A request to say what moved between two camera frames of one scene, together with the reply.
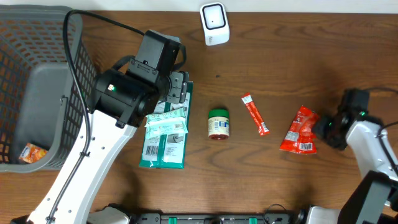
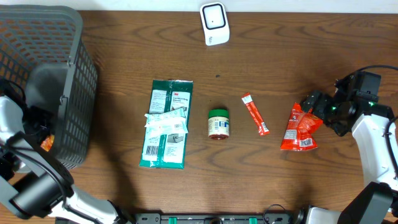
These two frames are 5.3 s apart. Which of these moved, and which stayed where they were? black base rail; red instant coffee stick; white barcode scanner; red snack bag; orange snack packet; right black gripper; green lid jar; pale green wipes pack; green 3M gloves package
Moved: right black gripper; orange snack packet; red snack bag
Stayed: white barcode scanner; green 3M gloves package; pale green wipes pack; green lid jar; black base rail; red instant coffee stick
